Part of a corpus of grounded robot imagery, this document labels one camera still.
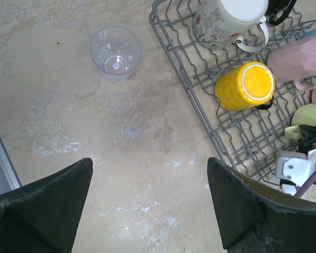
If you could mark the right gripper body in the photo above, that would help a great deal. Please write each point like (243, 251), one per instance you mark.
(308, 142)

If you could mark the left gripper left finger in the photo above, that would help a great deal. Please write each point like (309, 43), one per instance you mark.
(43, 216)

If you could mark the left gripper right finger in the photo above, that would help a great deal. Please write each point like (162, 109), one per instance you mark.
(253, 217)

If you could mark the light green faceted mug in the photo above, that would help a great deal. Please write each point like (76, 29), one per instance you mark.
(304, 115)

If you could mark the pink faceted mug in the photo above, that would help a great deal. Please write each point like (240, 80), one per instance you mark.
(294, 61)

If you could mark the yellow mug black handle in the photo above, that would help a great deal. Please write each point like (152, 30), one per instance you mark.
(250, 85)

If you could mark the clear glass cup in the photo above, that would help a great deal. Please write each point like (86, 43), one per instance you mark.
(116, 51)

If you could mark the white floral mug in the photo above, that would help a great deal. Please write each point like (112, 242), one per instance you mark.
(219, 23)

